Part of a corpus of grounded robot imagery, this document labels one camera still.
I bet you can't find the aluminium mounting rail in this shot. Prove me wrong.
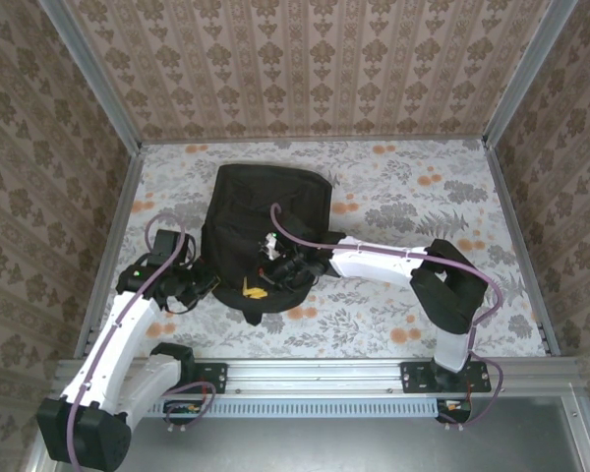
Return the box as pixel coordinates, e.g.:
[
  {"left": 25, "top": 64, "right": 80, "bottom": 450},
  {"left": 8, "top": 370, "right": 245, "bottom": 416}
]
[{"left": 53, "top": 357, "right": 584, "bottom": 394}]

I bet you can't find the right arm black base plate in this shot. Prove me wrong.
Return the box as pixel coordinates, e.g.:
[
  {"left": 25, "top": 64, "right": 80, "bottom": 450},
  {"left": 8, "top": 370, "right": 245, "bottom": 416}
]
[{"left": 400, "top": 362, "right": 492, "bottom": 393}]

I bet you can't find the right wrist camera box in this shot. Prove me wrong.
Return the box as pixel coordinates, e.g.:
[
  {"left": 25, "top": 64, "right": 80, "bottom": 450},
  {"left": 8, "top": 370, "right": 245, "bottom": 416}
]
[{"left": 260, "top": 233, "right": 282, "bottom": 261}]

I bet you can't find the black backpack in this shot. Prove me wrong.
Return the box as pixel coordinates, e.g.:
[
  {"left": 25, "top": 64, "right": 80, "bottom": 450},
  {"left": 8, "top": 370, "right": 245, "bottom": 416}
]
[{"left": 200, "top": 164, "right": 334, "bottom": 325}]

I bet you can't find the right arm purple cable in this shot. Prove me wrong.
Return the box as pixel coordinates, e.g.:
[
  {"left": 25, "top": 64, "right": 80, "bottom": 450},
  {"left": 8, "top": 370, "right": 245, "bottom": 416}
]
[{"left": 268, "top": 204, "right": 505, "bottom": 427}]

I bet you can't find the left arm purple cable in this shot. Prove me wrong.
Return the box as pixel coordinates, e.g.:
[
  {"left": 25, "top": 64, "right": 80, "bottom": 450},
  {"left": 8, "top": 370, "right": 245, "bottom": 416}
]
[{"left": 68, "top": 210, "right": 218, "bottom": 466}]

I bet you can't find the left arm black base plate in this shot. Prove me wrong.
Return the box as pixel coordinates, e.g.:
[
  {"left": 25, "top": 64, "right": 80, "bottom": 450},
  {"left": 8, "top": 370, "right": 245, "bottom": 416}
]
[{"left": 189, "top": 362, "right": 228, "bottom": 394}]

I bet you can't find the aluminium table side rail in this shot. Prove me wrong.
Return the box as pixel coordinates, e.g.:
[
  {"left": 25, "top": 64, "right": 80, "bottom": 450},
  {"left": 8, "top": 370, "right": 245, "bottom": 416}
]
[
  {"left": 73, "top": 147, "right": 147, "bottom": 358},
  {"left": 481, "top": 140, "right": 561, "bottom": 355}
]

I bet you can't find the slotted grey cable duct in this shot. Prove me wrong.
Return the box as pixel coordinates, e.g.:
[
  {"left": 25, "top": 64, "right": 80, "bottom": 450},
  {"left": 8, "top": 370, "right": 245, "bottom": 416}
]
[{"left": 149, "top": 398, "right": 443, "bottom": 419}]

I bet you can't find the aluminium frame post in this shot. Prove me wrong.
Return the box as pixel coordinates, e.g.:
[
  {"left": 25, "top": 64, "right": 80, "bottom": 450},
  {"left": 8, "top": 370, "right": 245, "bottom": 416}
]
[
  {"left": 38, "top": 0, "right": 144, "bottom": 153},
  {"left": 481, "top": 0, "right": 579, "bottom": 148}
]

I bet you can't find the grey metal sheet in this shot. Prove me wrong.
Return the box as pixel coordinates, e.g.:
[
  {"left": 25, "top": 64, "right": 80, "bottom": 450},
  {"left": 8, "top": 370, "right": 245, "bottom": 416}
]
[{"left": 122, "top": 417, "right": 586, "bottom": 472}]

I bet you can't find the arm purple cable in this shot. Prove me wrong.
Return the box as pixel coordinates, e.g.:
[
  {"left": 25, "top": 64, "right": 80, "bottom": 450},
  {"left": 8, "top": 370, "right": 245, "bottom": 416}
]
[
  {"left": 268, "top": 204, "right": 505, "bottom": 427},
  {"left": 68, "top": 210, "right": 218, "bottom": 466}
]

